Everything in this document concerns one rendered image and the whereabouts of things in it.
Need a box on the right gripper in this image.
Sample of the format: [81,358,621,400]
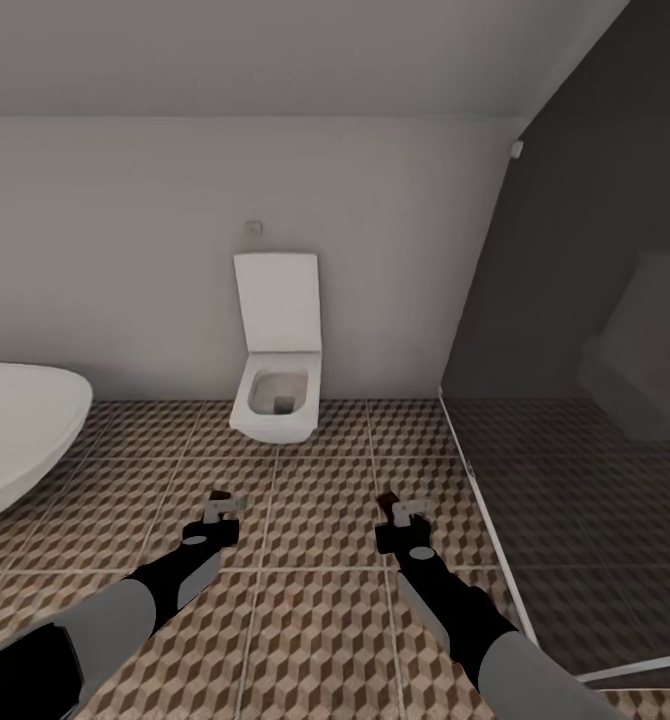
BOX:
[375,517,431,555]

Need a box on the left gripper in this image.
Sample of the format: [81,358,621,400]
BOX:
[183,518,240,548]

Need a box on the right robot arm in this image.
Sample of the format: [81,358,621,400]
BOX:
[375,498,632,720]

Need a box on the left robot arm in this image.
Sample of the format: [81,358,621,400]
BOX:
[0,499,248,720]

